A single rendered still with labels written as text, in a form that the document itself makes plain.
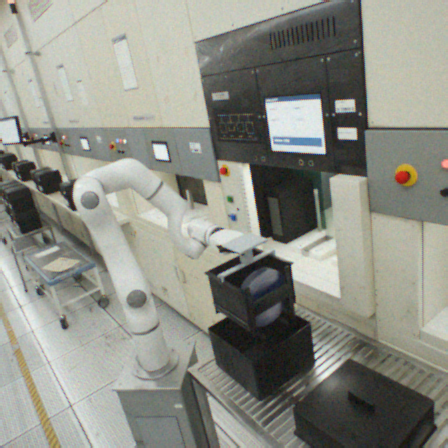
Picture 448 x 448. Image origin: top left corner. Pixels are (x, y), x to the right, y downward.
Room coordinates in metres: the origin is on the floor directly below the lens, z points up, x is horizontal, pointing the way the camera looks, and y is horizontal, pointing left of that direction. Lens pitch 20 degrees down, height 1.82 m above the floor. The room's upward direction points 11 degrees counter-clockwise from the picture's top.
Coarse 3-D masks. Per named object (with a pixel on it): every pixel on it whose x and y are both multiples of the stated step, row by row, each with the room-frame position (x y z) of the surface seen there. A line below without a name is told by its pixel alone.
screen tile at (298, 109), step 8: (296, 104) 1.50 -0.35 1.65; (304, 104) 1.47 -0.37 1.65; (312, 104) 1.43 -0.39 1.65; (296, 112) 1.50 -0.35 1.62; (304, 112) 1.47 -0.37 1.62; (312, 112) 1.44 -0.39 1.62; (312, 120) 1.44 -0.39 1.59; (296, 128) 1.51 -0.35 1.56; (304, 128) 1.48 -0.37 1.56; (312, 128) 1.44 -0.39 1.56; (320, 128) 1.41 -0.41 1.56
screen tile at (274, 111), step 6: (270, 108) 1.62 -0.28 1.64; (276, 108) 1.59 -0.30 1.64; (282, 108) 1.56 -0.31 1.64; (270, 114) 1.62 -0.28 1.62; (276, 114) 1.59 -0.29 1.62; (282, 114) 1.57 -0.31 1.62; (288, 114) 1.54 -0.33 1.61; (270, 120) 1.63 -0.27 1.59; (288, 120) 1.54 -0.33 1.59; (276, 126) 1.60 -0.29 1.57; (282, 126) 1.57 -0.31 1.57; (288, 126) 1.55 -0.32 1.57; (276, 132) 1.61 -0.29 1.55; (282, 132) 1.58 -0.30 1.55; (288, 132) 1.55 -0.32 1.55
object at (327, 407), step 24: (336, 384) 0.96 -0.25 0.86; (360, 384) 0.94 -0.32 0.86; (384, 384) 0.92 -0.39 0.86; (312, 408) 0.89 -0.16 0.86; (336, 408) 0.87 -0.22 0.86; (360, 408) 0.85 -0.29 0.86; (384, 408) 0.84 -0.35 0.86; (408, 408) 0.82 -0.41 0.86; (432, 408) 0.82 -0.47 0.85; (312, 432) 0.84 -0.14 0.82; (336, 432) 0.79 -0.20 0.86; (360, 432) 0.78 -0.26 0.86; (384, 432) 0.77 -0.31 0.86; (408, 432) 0.75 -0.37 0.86; (432, 432) 0.81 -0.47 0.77
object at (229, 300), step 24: (240, 240) 1.25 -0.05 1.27; (264, 240) 1.21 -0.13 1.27; (240, 264) 1.22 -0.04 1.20; (264, 264) 1.32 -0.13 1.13; (288, 264) 1.21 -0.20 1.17; (216, 288) 1.23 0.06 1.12; (240, 288) 1.10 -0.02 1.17; (288, 288) 1.19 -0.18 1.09; (216, 312) 1.26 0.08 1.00; (240, 312) 1.12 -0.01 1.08; (288, 312) 1.19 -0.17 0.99; (264, 336) 1.12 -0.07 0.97
